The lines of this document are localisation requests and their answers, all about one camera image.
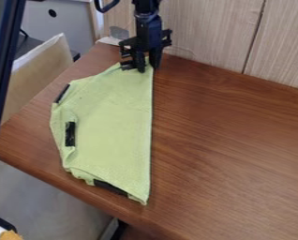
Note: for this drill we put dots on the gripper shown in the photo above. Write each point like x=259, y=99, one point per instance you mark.
x=148, y=31

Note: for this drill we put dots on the white cabinet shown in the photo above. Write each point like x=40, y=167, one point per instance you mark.
x=68, y=22

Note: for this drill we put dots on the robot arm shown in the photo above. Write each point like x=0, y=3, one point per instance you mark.
x=146, y=7

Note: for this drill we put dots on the light green cloth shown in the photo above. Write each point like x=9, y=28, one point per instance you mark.
x=114, y=125

